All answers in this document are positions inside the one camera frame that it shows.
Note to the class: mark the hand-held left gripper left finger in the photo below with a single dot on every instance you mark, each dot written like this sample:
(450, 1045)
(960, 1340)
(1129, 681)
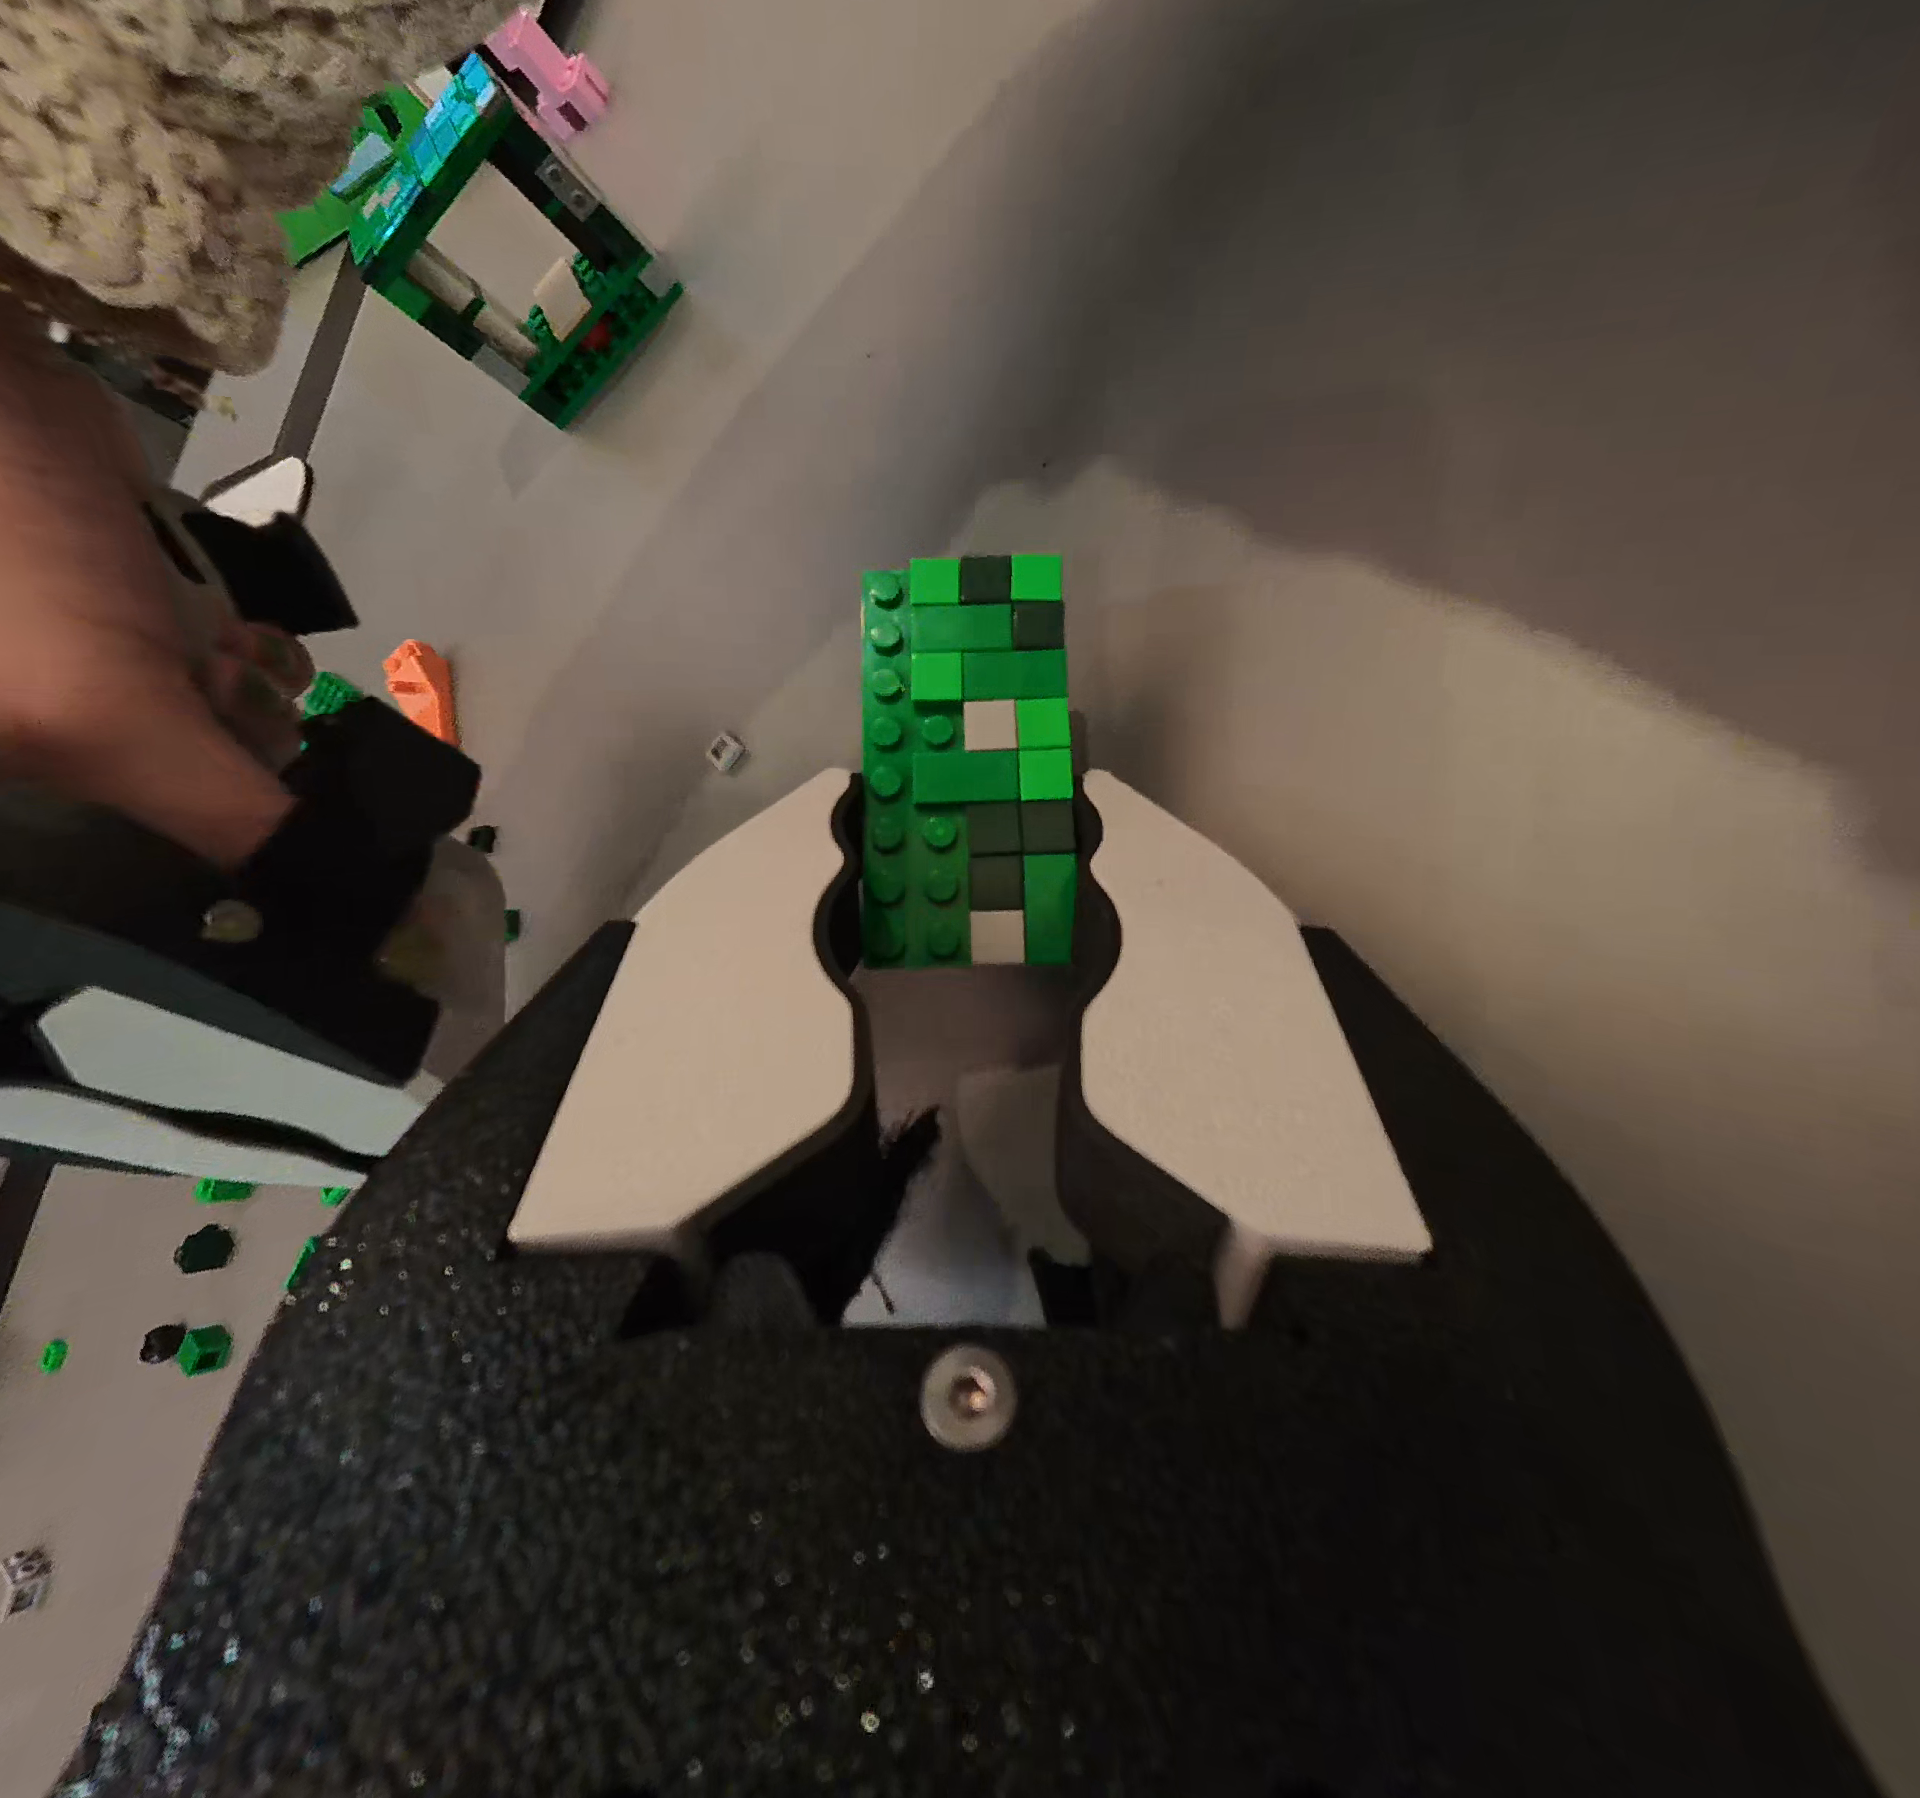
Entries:
(705, 1048)

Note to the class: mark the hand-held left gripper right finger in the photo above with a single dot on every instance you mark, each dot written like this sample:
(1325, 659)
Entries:
(1231, 1077)

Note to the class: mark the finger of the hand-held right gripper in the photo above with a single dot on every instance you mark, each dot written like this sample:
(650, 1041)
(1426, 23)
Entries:
(90, 1131)
(196, 1041)

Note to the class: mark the green lego wall panel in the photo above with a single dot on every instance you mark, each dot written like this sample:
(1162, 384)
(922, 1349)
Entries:
(946, 779)

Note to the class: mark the person's right forearm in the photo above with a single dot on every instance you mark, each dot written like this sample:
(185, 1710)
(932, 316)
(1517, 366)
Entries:
(178, 60)

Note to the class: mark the orange lego piece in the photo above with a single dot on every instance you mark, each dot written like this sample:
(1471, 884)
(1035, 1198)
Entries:
(422, 688)

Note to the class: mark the small grey lego piece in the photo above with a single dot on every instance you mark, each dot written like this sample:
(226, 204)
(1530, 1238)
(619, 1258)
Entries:
(23, 1580)
(725, 752)

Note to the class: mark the green lego house build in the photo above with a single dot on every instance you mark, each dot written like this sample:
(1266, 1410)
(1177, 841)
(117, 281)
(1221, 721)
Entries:
(495, 255)

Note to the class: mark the pink lego pig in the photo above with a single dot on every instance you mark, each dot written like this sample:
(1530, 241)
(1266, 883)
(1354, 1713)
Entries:
(547, 66)

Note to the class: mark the person's right hand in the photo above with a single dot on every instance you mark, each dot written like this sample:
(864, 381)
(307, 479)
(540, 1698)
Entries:
(105, 628)

